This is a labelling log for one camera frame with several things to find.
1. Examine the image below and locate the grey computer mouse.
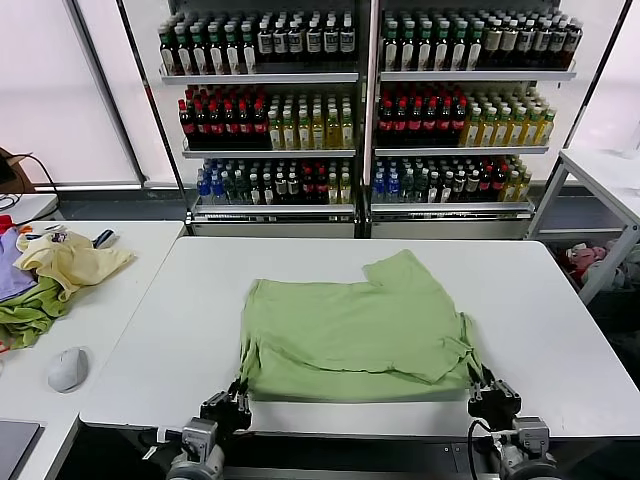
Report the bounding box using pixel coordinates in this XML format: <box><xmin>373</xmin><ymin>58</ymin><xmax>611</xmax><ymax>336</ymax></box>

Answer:
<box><xmin>47</xmin><ymin>346</ymin><xmax>90</xmax><ymax>394</ymax></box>

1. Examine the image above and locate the thin black wall cable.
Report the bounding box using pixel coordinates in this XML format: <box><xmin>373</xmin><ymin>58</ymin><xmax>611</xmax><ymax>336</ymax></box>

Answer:
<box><xmin>24</xmin><ymin>153</ymin><xmax>62</xmax><ymax>221</ymax></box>

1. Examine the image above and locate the brown cardboard box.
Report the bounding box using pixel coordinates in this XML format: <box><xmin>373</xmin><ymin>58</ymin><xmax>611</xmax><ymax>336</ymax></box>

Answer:
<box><xmin>0</xmin><ymin>147</ymin><xmax>36</xmax><ymax>194</ymax></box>

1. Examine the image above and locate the white metal frame side table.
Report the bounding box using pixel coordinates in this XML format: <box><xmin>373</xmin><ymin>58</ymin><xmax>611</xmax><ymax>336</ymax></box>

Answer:
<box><xmin>524</xmin><ymin>148</ymin><xmax>640</xmax><ymax>306</ymax></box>

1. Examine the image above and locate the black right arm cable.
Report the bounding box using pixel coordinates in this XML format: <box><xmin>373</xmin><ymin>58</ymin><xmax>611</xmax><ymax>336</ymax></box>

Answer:
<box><xmin>466</xmin><ymin>418</ymin><xmax>502</xmax><ymax>480</ymax></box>

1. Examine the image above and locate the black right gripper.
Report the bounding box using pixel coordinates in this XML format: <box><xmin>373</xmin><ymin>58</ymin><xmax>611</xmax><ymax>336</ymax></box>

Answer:
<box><xmin>468</xmin><ymin>367</ymin><xmax>522</xmax><ymax>426</ymax></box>

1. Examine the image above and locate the grey laptop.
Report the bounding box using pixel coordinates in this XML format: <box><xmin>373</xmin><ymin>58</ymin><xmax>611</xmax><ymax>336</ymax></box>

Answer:
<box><xmin>0</xmin><ymin>419</ymin><xmax>41</xmax><ymax>480</ymax></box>

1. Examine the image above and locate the purple garment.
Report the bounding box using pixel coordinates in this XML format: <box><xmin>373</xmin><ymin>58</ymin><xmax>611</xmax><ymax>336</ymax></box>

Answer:
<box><xmin>0</xmin><ymin>234</ymin><xmax>39</xmax><ymax>304</ymax></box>

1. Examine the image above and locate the navy white striped item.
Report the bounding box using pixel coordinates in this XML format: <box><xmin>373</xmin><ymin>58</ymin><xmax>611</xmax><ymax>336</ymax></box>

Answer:
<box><xmin>92</xmin><ymin>228</ymin><xmax>120</xmax><ymax>250</ymax></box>

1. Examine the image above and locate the pale yellow shirt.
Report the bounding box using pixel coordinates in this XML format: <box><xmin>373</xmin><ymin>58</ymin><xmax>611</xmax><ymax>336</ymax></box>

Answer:
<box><xmin>13</xmin><ymin>230</ymin><xmax>137</xmax><ymax>301</ymax></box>

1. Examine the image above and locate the crumpled green garment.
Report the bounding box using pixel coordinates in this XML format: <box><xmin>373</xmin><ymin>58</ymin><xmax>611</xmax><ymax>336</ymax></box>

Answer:
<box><xmin>0</xmin><ymin>277</ymin><xmax>71</xmax><ymax>351</ymax></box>

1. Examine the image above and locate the pile of plush toys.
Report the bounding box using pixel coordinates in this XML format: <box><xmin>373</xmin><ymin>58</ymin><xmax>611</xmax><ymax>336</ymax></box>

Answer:
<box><xmin>557</xmin><ymin>238</ymin><xmax>640</xmax><ymax>291</ymax></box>

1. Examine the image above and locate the light green polo shirt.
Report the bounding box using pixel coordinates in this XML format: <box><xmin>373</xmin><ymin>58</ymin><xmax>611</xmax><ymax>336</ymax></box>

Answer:
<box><xmin>238</xmin><ymin>248</ymin><xmax>484</xmax><ymax>404</ymax></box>

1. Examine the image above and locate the beverage shelf rack with bottles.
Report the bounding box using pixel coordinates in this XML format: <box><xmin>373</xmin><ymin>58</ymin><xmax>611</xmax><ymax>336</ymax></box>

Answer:
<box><xmin>369</xmin><ymin>0</ymin><xmax>584</xmax><ymax>240</ymax></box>
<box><xmin>158</xmin><ymin>0</ymin><xmax>372</xmax><ymax>239</ymax></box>

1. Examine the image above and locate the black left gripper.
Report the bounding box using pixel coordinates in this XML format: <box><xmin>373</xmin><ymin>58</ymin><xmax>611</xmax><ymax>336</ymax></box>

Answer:
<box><xmin>199</xmin><ymin>369</ymin><xmax>253</xmax><ymax>444</ymax></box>

